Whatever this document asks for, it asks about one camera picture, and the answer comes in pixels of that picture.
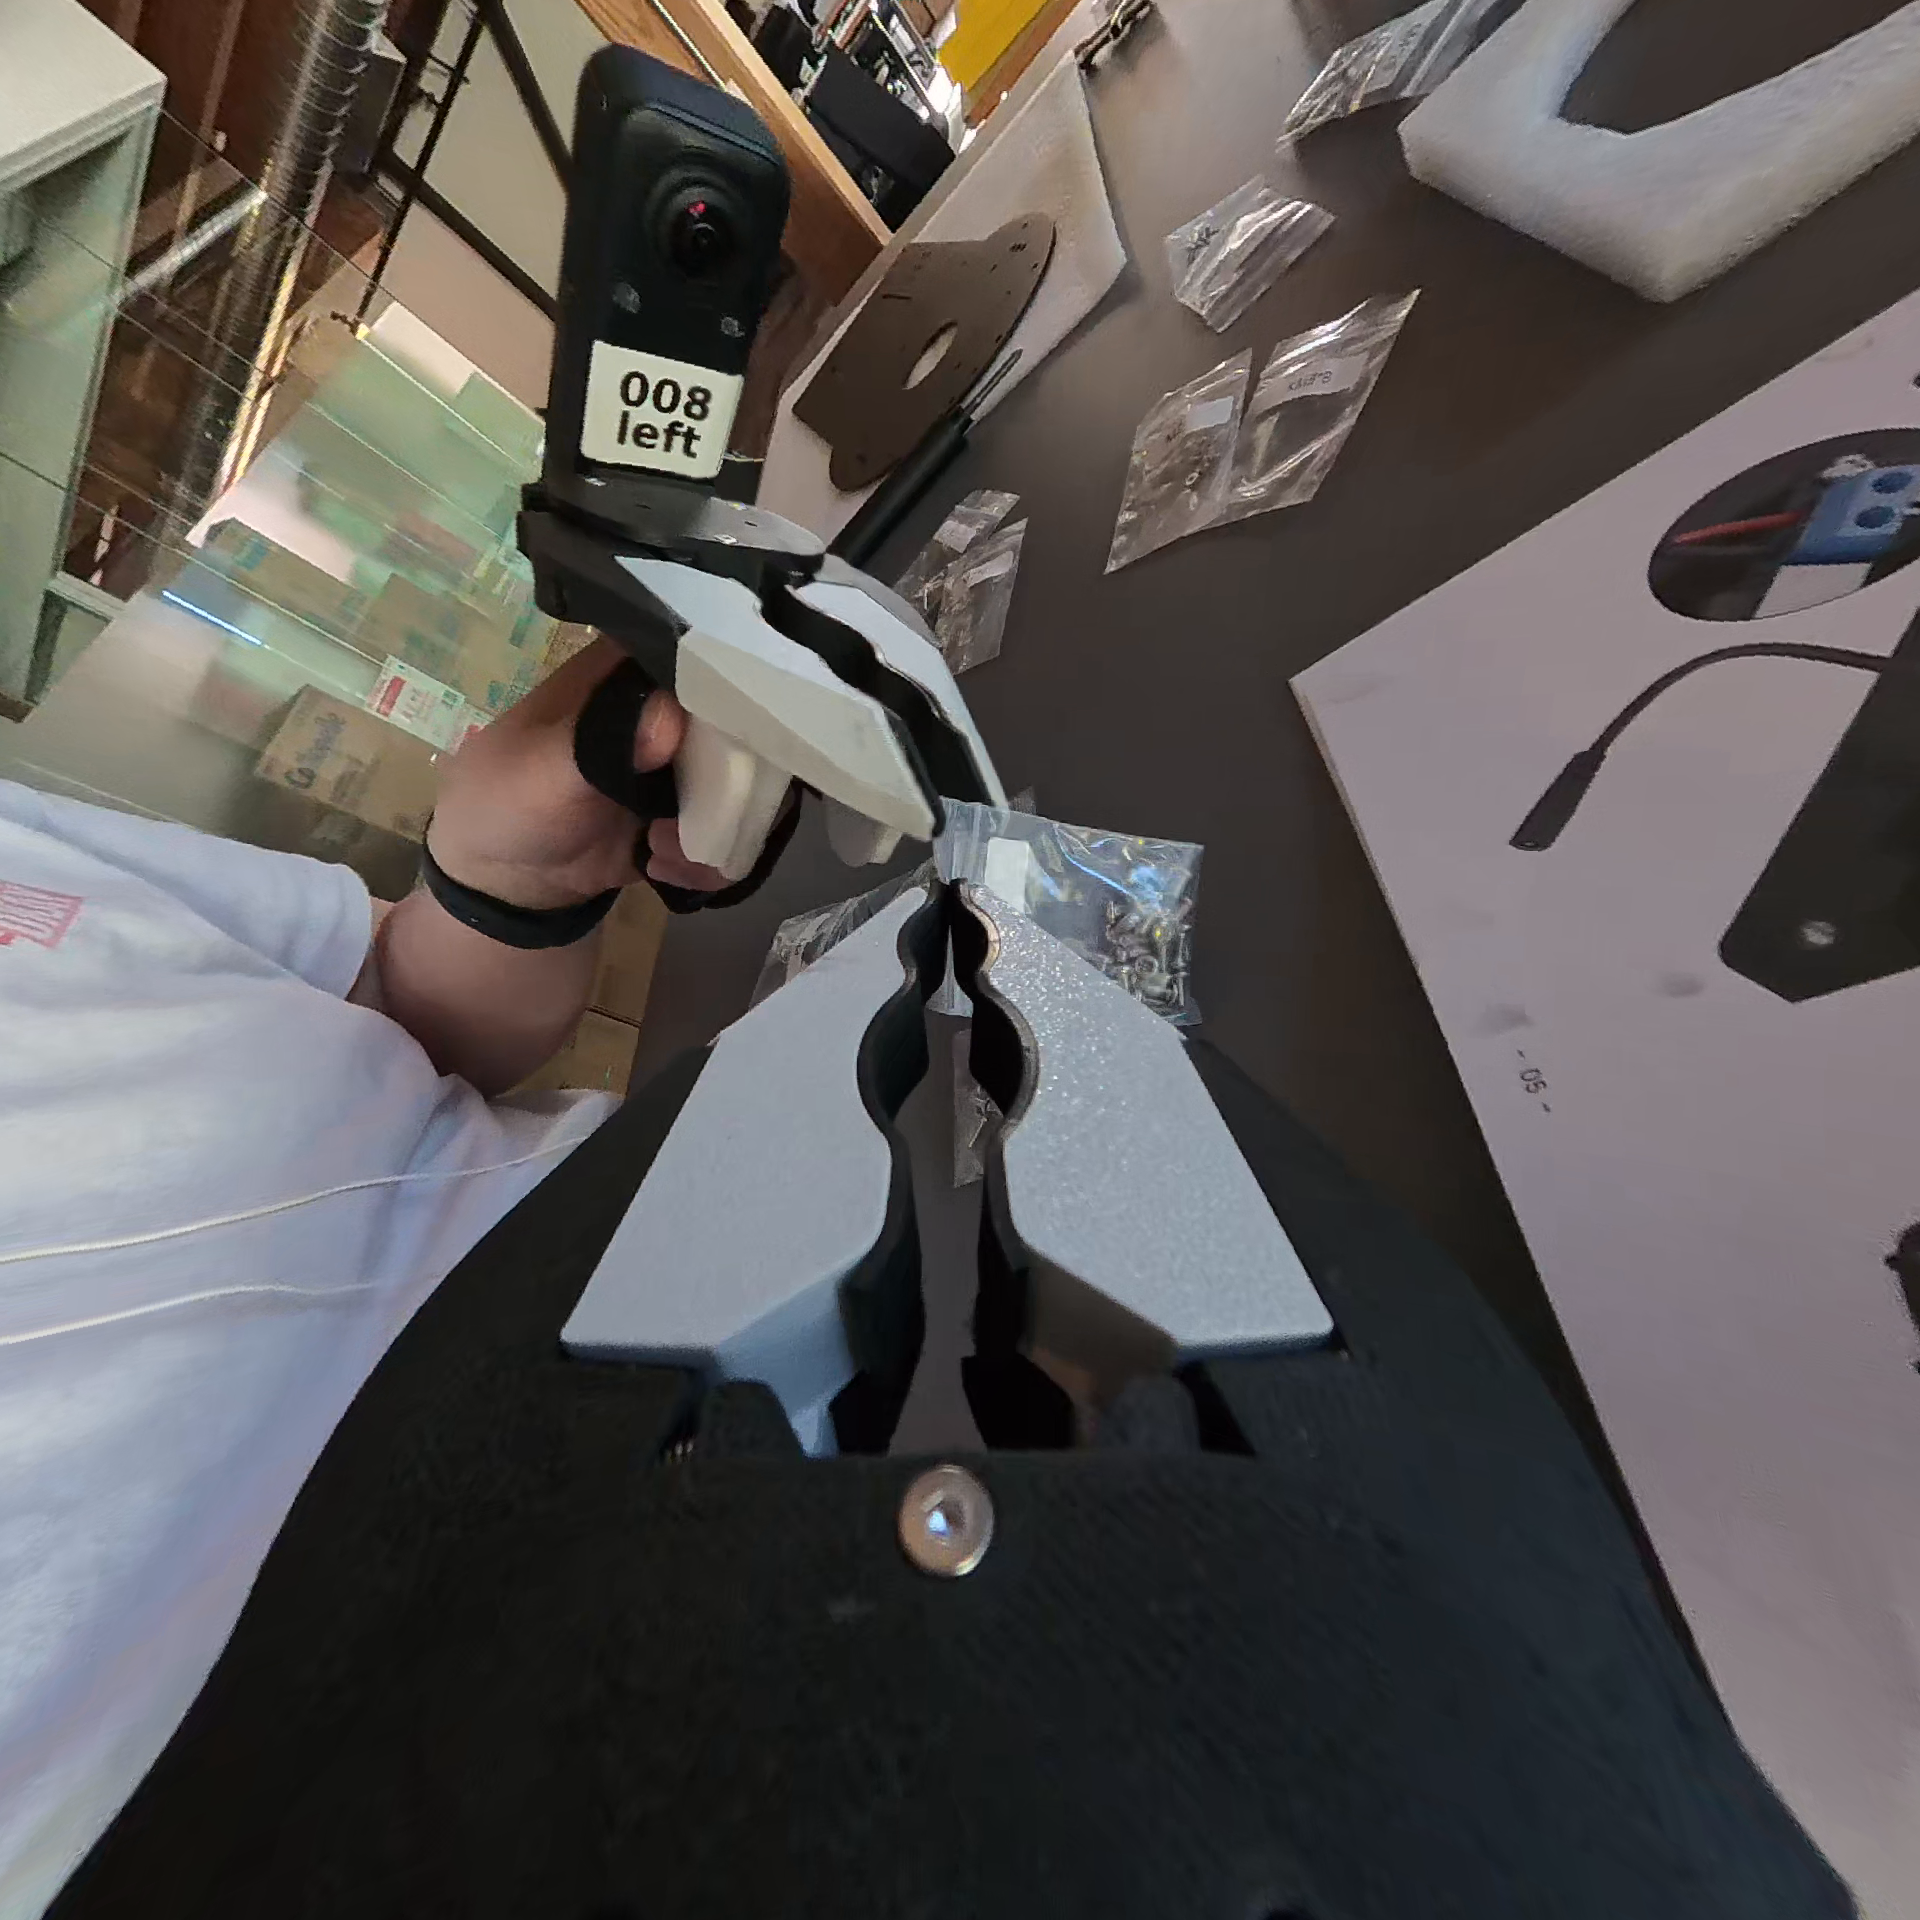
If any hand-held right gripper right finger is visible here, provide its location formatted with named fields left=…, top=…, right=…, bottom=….
left=960, top=878, right=1338, bottom=1448

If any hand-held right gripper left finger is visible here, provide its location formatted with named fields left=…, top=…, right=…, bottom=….
left=563, top=883, right=963, bottom=1454

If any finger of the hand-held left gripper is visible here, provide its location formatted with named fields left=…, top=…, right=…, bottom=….
left=616, top=558, right=950, bottom=840
left=779, top=573, right=1014, bottom=818

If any clear labelled screw bag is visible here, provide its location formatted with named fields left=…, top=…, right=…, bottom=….
left=918, top=791, right=1209, bottom=1186
left=757, top=891, right=921, bottom=1010

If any black metal base plate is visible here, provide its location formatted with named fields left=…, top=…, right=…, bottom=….
left=792, top=211, right=1058, bottom=490

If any instruction manual booklet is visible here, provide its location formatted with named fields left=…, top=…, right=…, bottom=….
left=1290, top=286, right=1920, bottom=1920

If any dark desk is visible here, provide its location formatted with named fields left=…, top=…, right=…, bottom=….
left=621, top=0, right=1920, bottom=1653

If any person's left hand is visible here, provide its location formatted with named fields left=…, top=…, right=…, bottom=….
left=428, top=660, right=729, bottom=920

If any black cylindrical tool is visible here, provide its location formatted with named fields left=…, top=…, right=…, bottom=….
left=838, top=352, right=1024, bottom=588

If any black wrist band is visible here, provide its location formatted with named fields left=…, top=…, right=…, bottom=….
left=417, top=810, right=619, bottom=950

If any yellow box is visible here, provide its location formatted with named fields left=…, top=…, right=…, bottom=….
left=938, top=0, right=1085, bottom=92

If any scattered group of screw bags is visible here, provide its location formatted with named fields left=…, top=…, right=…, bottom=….
left=885, top=0, right=1518, bottom=677

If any person's white shirt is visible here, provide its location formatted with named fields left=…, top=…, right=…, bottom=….
left=0, top=780, right=625, bottom=1920

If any white foam square with hole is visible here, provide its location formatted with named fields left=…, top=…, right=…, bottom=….
left=1395, top=0, right=1920, bottom=301

